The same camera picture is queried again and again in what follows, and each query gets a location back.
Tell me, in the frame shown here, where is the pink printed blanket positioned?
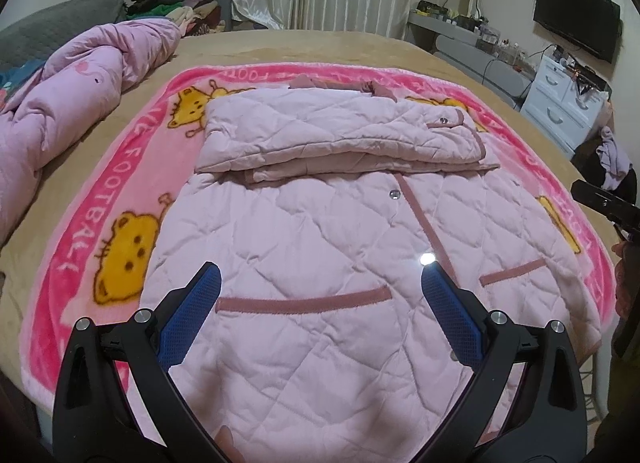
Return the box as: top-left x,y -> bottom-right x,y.
20,63 -> 618,394

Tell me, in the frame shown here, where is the pink comforter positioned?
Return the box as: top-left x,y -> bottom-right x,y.
0,18 -> 182,244

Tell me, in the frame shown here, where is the beige bed sheet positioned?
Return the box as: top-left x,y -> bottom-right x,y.
0,29 -> 640,394

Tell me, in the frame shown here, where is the white drawer cabinet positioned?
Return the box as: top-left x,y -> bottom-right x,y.
520,50 -> 613,158

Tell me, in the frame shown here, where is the black flat television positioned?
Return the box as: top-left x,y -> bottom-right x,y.
532,0 -> 622,64

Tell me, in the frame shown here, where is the person's right hand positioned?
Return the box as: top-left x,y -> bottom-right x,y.
612,243 -> 640,318

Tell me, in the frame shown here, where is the black device with cables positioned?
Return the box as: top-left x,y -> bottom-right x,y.
550,55 -> 613,98

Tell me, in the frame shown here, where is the pink quilted jacket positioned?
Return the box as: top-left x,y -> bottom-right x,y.
140,74 -> 603,463

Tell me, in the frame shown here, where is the dark chair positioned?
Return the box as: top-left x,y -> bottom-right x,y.
571,125 -> 638,194

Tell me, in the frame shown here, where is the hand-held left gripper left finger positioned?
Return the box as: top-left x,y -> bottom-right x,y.
52,262 -> 236,463

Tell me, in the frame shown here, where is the grey desk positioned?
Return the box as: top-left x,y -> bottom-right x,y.
405,10 -> 536,108

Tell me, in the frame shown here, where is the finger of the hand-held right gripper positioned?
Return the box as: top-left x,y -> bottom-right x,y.
571,180 -> 640,224

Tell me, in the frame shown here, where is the grey quilted pillow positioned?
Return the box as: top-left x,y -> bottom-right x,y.
0,0 -> 128,74

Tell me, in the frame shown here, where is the lavender cloth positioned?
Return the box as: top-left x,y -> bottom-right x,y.
597,126 -> 633,191

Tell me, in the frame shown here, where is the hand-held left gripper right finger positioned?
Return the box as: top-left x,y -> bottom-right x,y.
415,263 -> 587,463

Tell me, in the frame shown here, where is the pile of dark clothes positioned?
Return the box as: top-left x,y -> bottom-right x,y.
125,0 -> 233,36

